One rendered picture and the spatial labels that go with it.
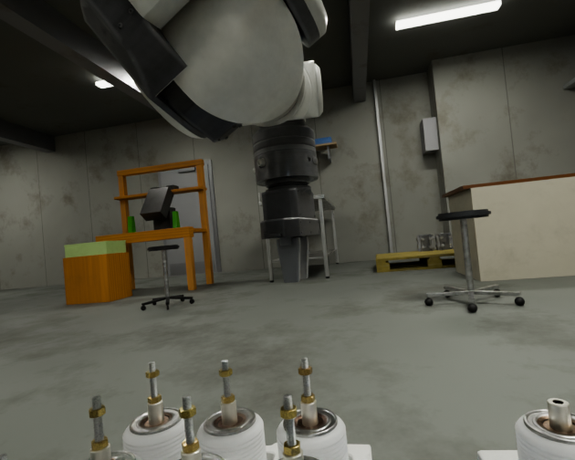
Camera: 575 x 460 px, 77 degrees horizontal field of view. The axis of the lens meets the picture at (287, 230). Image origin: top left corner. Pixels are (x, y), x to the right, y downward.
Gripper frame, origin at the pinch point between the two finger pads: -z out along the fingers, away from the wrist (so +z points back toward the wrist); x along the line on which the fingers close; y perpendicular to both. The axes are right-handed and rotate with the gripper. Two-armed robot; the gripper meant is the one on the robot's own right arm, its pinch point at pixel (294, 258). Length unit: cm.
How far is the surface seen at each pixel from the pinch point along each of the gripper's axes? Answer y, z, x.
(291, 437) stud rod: -2.3, -18.1, -12.1
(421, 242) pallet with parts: -7, -17, 480
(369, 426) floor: 2, -48, 48
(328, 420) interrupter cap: -2.5, -22.4, 0.5
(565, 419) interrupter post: -30.6, -21.3, 3.6
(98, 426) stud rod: 20.8, -17.2, -16.0
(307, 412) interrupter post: -0.1, -20.8, -1.1
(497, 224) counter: -72, 0, 297
